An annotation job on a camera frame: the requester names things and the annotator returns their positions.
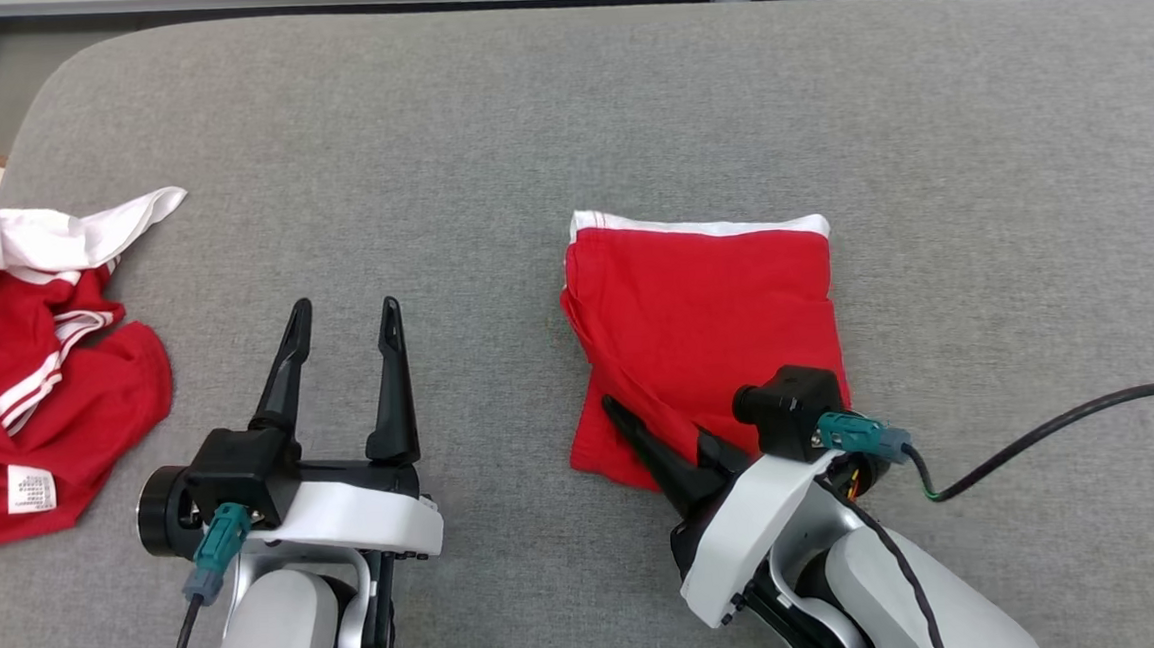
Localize red jersey with white trim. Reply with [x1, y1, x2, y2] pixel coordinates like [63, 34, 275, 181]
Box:
[0, 186, 209, 561]

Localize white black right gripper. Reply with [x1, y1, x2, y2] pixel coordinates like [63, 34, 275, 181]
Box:
[601, 377, 901, 635]

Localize left cable with teal plug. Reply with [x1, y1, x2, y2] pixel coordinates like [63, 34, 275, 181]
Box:
[150, 501, 260, 648]

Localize cable with teal plug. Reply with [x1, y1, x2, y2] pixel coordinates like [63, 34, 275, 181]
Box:
[150, 501, 260, 648]
[815, 384, 1154, 648]

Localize right cable with teal plug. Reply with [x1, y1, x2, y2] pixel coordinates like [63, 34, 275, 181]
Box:
[815, 384, 1154, 648]

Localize red shorts with white stripe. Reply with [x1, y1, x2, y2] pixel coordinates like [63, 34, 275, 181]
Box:
[553, 195, 858, 498]

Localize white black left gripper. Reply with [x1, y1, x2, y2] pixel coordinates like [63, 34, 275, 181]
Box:
[125, 291, 446, 577]

